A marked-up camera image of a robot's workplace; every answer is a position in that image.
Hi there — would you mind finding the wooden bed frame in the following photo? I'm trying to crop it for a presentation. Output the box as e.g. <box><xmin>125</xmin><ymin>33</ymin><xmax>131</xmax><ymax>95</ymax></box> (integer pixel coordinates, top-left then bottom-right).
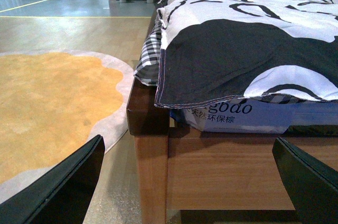
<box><xmin>127</xmin><ymin>79</ymin><xmax>337</xmax><ymax>223</ymax></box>

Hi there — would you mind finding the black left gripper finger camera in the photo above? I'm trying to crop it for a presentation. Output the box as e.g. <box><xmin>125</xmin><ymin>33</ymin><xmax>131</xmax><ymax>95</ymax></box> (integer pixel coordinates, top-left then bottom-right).
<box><xmin>1</xmin><ymin>135</ymin><xmax>105</xmax><ymax>223</ymax></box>

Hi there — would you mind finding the checkered bed sheet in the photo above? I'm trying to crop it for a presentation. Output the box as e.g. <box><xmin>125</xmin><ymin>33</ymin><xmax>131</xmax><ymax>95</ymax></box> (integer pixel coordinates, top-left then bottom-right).
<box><xmin>134</xmin><ymin>16</ymin><xmax>162</xmax><ymax>86</ymax></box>

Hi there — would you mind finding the black and white duvet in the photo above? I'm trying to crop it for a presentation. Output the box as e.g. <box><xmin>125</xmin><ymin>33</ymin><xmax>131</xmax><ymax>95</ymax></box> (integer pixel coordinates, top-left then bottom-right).
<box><xmin>155</xmin><ymin>0</ymin><xmax>337</xmax><ymax>108</ymax></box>

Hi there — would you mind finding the plastic wrapped mattress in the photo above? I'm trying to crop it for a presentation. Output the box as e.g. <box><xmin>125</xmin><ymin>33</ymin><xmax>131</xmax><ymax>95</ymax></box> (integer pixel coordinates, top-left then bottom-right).
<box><xmin>170</xmin><ymin>99</ymin><xmax>337</xmax><ymax>135</ymax></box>

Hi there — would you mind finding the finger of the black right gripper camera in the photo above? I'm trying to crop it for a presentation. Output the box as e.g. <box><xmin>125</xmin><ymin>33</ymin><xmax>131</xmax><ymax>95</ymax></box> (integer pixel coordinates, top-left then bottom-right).
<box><xmin>272</xmin><ymin>137</ymin><xmax>337</xmax><ymax>223</ymax></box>

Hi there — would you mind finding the orange and grey rug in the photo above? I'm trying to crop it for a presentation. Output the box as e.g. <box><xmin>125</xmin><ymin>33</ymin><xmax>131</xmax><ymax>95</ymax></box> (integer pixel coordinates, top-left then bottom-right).
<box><xmin>1</xmin><ymin>50</ymin><xmax>133</xmax><ymax>202</ymax></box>

